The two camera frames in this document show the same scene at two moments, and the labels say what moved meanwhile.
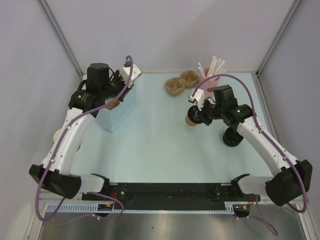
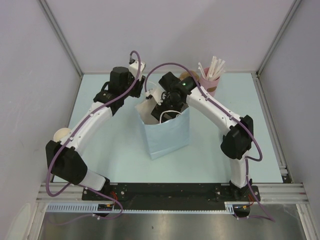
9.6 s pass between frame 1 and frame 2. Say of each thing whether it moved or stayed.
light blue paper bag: moved
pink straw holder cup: stayed
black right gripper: moved
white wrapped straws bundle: stayed
